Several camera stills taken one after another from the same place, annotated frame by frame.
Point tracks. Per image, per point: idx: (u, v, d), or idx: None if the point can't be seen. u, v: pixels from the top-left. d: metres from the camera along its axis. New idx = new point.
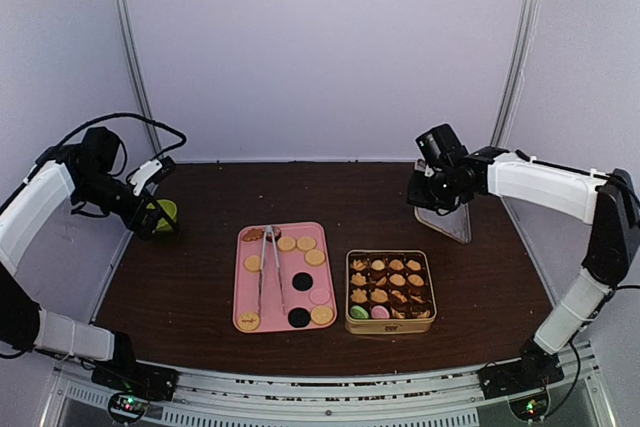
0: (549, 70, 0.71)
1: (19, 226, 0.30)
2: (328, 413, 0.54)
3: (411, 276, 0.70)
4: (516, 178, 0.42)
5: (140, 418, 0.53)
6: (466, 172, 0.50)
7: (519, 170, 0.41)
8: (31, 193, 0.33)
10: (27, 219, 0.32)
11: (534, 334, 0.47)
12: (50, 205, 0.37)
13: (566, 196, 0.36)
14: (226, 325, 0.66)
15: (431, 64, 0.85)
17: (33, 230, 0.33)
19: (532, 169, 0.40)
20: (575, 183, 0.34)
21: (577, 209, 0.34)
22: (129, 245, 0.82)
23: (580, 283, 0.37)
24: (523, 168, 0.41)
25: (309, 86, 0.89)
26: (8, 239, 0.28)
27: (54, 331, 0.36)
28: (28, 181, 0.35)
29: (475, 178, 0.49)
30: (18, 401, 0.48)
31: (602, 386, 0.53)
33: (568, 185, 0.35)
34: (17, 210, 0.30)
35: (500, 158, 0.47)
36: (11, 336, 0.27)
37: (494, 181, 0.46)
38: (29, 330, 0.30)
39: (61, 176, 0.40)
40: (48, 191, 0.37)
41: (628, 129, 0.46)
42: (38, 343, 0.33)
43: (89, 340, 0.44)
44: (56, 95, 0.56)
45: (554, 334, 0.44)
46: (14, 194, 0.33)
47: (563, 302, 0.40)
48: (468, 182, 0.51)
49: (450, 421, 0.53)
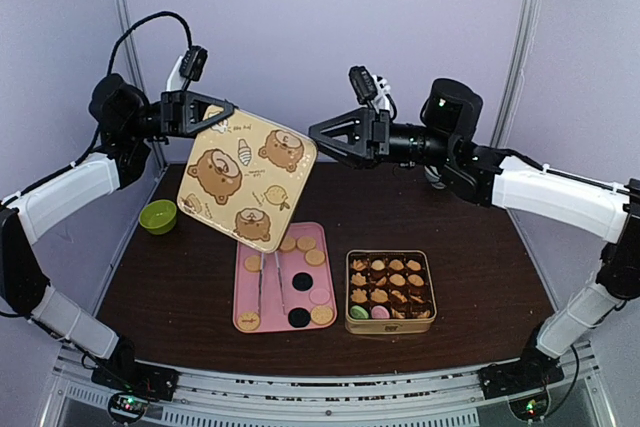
0: (549, 69, 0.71)
1: (51, 204, 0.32)
2: (328, 413, 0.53)
3: (411, 276, 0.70)
4: (529, 195, 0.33)
5: (139, 418, 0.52)
6: (467, 176, 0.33)
7: (536, 183, 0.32)
8: (59, 183, 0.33)
10: (62, 199, 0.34)
11: (537, 339, 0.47)
12: (82, 198, 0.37)
13: (594, 218, 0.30)
14: (226, 325, 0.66)
15: (432, 65, 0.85)
17: (64, 210, 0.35)
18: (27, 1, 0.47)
19: (553, 186, 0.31)
20: (604, 206, 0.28)
21: (604, 233, 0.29)
22: (129, 246, 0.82)
23: (589, 300, 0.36)
24: (541, 181, 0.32)
25: (308, 88, 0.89)
26: (35, 213, 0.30)
27: (58, 301, 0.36)
28: (75, 164, 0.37)
29: (475, 190, 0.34)
30: (17, 401, 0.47)
31: (603, 386, 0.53)
33: (598, 206, 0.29)
34: (52, 188, 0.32)
35: (509, 166, 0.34)
36: (7, 298, 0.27)
37: (500, 194, 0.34)
38: (32, 296, 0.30)
39: (106, 172, 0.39)
40: (86, 184, 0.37)
41: (628, 128, 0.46)
42: (36, 313, 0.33)
43: (89, 332, 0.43)
44: (57, 96, 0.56)
45: (559, 341, 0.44)
46: (45, 179, 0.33)
47: (569, 311, 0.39)
48: (468, 190, 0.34)
49: (449, 421, 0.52)
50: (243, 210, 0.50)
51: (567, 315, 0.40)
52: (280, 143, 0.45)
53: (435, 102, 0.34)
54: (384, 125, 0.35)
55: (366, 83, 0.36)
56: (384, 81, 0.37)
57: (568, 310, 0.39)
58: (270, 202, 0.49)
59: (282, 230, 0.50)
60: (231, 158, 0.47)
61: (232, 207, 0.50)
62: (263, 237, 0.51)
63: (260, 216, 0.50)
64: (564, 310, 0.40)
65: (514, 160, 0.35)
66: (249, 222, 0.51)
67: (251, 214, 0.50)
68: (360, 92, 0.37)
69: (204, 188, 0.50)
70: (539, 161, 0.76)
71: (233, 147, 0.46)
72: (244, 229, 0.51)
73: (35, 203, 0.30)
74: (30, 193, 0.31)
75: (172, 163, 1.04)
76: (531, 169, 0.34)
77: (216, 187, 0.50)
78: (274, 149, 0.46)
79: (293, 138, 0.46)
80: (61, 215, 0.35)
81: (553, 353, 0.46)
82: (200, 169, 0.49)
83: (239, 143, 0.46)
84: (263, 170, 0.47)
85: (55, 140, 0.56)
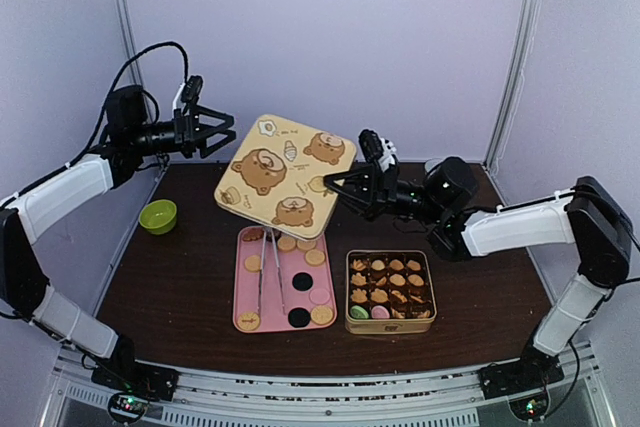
0: (549, 68, 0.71)
1: (48, 204, 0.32)
2: (328, 413, 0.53)
3: (411, 276, 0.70)
4: (490, 232, 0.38)
5: (140, 418, 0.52)
6: (446, 242, 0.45)
7: (490, 223, 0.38)
8: (56, 183, 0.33)
10: (59, 199, 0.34)
11: (534, 338, 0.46)
12: (78, 197, 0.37)
13: (552, 230, 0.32)
14: (226, 325, 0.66)
15: (432, 64, 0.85)
17: (61, 211, 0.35)
18: (27, 1, 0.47)
19: (502, 217, 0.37)
20: (546, 213, 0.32)
21: (565, 238, 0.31)
22: (129, 246, 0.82)
23: (578, 293, 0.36)
24: (492, 221, 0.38)
25: (309, 88, 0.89)
26: (33, 213, 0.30)
27: (57, 304, 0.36)
28: (69, 165, 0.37)
29: (452, 253, 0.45)
30: (16, 402, 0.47)
31: (602, 386, 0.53)
33: (546, 218, 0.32)
34: (49, 188, 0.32)
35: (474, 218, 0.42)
36: (10, 299, 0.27)
37: (472, 244, 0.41)
38: (32, 297, 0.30)
39: (101, 172, 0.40)
40: (82, 183, 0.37)
41: (627, 127, 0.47)
42: (37, 314, 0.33)
43: (88, 331, 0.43)
44: (58, 97, 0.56)
45: (555, 339, 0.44)
46: (40, 180, 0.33)
47: (561, 307, 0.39)
48: (447, 253, 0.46)
49: (449, 421, 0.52)
50: (287, 198, 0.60)
51: (557, 310, 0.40)
52: (323, 141, 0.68)
53: (437, 175, 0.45)
54: (394, 178, 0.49)
55: (377, 145, 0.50)
56: (391, 145, 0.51)
57: (557, 304, 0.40)
58: (312, 188, 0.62)
59: (323, 216, 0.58)
60: (277, 158, 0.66)
61: (276, 198, 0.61)
62: (306, 223, 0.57)
63: (302, 204, 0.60)
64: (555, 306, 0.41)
65: (478, 213, 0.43)
66: (290, 208, 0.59)
67: (293, 202, 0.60)
68: (371, 152, 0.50)
69: (249, 183, 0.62)
70: (539, 161, 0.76)
71: (282, 150, 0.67)
72: (287, 215, 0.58)
73: (33, 204, 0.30)
74: (28, 193, 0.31)
75: (172, 163, 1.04)
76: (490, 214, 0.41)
77: (260, 180, 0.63)
78: (320, 144, 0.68)
79: (333, 140, 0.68)
80: (58, 215, 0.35)
81: (553, 353, 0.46)
82: (250, 168, 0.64)
83: (288, 146, 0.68)
84: (306, 164, 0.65)
85: (55, 141, 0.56)
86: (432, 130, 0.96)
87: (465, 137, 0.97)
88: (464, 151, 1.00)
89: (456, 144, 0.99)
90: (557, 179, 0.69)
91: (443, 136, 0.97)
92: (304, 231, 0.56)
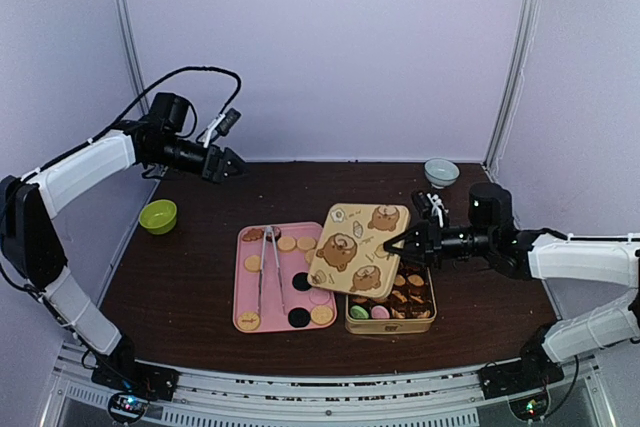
0: (549, 68, 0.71)
1: (68, 180, 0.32)
2: (328, 413, 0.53)
3: (411, 276, 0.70)
4: (558, 258, 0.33)
5: (140, 418, 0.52)
6: (505, 257, 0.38)
7: (560, 249, 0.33)
8: (77, 159, 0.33)
10: (80, 176, 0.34)
11: (545, 338, 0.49)
12: (99, 174, 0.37)
13: (616, 272, 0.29)
14: (226, 325, 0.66)
15: (432, 64, 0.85)
17: (81, 187, 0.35)
18: (28, 1, 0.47)
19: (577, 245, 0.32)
20: (616, 253, 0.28)
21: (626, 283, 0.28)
22: (129, 246, 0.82)
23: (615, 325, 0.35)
24: (565, 247, 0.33)
25: (309, 87, 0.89)
26: (53, 189, 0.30)
27: (67, 289, 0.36)
28: (91, 142, 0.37)
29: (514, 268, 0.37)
30: (16, 401, 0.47)
31: (603, 386, 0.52)
33: (614, 258, 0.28)
34: (71, 164, 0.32)
35: (541, 240, 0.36)
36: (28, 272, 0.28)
37: (535, 266, 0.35)
38: (49, 271, 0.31)
39: (123, 148, 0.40)
40: (101, 162, 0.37)
41: (627, 128, 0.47)
42: (48, 292, 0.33)
43: (93, 328, 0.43)
44: (59, 96, 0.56)
45: (565, 347, 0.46)
46: (62, 156, 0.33)
47: (590, 324, 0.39)
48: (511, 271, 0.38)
49: (449, 421, 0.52)
50: (360, 267, 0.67)
51: (585, 326, 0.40)
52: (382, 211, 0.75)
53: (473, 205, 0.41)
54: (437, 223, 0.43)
55: (423, 203, 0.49)
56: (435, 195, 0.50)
57: (589, 321, 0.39)
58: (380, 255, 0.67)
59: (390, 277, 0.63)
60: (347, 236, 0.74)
61: (351, 270, 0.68)
62: (376, 287, 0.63)
63: (372, 270, 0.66)
64: (585, 322, 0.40)
65: (545, 235, 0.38)
66: (363, 277, 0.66)
67: (365, 270, 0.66)
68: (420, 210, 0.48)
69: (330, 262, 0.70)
70: (539, 161, 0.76)
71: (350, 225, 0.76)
72: (360, 283, 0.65)
73: (53, 180, 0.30)
74: (49, 169, 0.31)
75: None
76: (558, 239, 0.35)
77: (338, 259, 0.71)
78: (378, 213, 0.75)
79: (391, 210, 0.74)
80: (78, 191, 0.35)
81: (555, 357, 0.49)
82: (328, 251, 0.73)
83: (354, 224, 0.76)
84: (373, 236, 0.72)
85: (56, 140, 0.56)
86: (432, 130, 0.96)
87: (465, 137, 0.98)
88: (463, 151, 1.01)
89: (456, 145, 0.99)
90: (557, 179, 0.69)
91: (443, 136, 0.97)
92: (378, 292, 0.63)
